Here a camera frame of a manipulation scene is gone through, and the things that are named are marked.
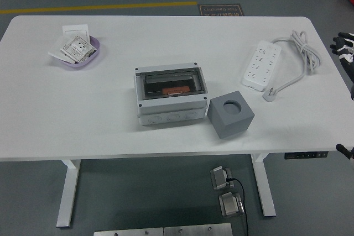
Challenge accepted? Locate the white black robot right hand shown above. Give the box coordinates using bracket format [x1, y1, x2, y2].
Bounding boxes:
[330, 32, 354, 82]

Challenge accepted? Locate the orange cylinder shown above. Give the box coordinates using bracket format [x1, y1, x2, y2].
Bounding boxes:
[162, 86, 191, 96]

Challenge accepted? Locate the transparent hinged box lid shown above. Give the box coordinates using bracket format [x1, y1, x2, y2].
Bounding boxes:
[136, 67, 207, 101]

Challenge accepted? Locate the grey cube with round hole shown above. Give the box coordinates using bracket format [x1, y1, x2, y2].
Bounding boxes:
[206, 90, 255, 139]

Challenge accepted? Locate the grey plastic electrical box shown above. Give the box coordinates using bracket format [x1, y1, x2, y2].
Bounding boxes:
[134, 62, 209, 127]

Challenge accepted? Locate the white power strip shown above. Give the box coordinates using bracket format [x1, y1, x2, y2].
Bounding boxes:
[241, 40, 283, 92]

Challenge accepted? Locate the black table control panel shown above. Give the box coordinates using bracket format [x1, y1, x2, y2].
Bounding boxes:
[284, 151, 329, 160]

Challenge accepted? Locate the brown floor sign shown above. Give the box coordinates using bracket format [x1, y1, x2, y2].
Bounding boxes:
[197, 4, 246, 17]

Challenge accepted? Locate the white table leg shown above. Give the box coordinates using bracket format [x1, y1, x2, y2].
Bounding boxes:
[251, 153, 277, 217]
[56, 159, 81, 228]

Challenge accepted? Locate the silver foot pedal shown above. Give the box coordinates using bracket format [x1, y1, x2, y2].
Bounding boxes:
[210, 166, 236, 191]
[218, 192, 246, 218]

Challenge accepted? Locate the grey metal plate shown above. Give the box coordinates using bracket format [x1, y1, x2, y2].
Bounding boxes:
[93, 227, 164, 236]
[163, 223, 233, 236]

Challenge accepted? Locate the purple plastic tray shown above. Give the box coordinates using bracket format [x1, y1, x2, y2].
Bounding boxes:
[54, 35, 101, 70]

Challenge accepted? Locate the plain white panel plate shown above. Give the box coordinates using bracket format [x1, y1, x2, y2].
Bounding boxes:
[48, 36, 77, 65]

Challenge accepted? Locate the white power strip cord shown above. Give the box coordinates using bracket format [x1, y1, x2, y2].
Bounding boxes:
[262, 30, 323, 102]

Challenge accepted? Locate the black pedal cable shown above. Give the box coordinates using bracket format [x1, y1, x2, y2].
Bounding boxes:
[225, 177, 248, 236]

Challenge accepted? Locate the printed wall socket panel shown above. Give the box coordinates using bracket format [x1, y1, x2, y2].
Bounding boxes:
[60, 34, 95, 64]

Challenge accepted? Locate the white wall switch plate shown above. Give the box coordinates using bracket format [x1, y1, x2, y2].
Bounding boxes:
[61, 24, 91, 40]

